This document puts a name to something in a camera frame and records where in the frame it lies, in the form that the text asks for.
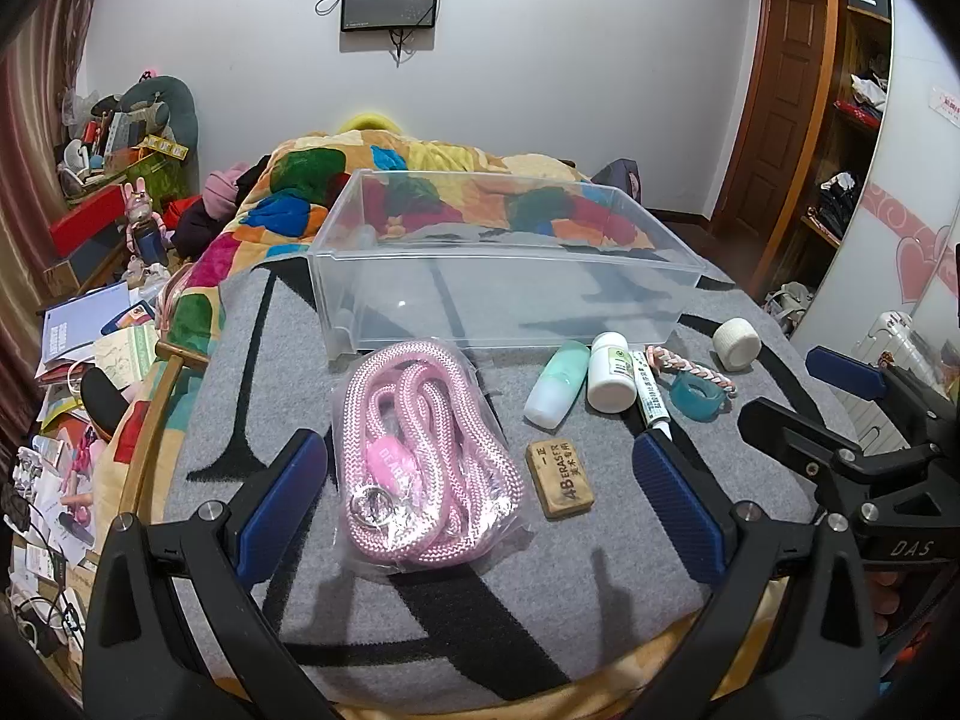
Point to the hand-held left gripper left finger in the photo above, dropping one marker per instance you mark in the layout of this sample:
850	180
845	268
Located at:
281	502

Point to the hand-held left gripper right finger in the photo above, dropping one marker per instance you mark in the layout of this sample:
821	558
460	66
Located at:
675	502

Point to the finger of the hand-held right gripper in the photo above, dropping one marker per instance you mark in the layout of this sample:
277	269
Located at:
787	427
844	375

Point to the person's right hand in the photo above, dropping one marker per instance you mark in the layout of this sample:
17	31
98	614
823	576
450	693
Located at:
892	592

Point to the white round cap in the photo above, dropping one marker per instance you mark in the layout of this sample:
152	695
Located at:
736	345

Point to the white ointment tube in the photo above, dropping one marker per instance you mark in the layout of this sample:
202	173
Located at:
646	390

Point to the tan eraser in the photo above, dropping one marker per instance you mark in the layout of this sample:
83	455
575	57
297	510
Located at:
561	478

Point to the white pill bottle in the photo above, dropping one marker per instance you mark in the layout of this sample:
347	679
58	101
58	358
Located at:
609	382

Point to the white wardrobe door pink hearts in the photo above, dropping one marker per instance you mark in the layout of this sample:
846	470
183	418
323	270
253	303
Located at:
900	240

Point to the green and white bottle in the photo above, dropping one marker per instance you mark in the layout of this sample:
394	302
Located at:
555	390

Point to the wooden wardrobe shelves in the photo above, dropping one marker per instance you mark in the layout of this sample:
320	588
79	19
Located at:
855	127

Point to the blue white paper folder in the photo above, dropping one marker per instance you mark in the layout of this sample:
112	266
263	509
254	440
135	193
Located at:
75	322

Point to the clear plastic storage box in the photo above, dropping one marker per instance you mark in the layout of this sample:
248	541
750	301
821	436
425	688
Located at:
487	300

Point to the brown wooden door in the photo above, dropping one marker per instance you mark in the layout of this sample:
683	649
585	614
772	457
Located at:
772	105

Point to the dark clothes pile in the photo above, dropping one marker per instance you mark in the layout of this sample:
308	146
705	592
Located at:
195	229

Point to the dark bag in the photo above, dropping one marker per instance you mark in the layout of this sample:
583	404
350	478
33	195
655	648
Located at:
621	174

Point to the pink knitted hat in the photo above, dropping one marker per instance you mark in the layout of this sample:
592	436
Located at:
223	191

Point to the pink rabbit toy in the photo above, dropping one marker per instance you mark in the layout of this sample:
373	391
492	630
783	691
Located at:
142	214

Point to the colourful patchwork blanket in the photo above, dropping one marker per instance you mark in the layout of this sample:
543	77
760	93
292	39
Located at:
300	165

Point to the red box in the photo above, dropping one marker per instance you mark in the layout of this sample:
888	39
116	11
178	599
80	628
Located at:
82	221

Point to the yellow pillow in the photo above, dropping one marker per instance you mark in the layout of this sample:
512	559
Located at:
367	124

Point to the grey neck pillow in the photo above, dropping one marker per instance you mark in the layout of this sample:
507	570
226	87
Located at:
176	101

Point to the striped curtain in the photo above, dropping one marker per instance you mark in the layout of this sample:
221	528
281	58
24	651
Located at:
37	127

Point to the wooden bed frame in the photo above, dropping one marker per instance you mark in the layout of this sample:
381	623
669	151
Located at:
154	420

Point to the small black wall monitor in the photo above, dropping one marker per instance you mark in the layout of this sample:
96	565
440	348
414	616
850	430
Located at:
390	0

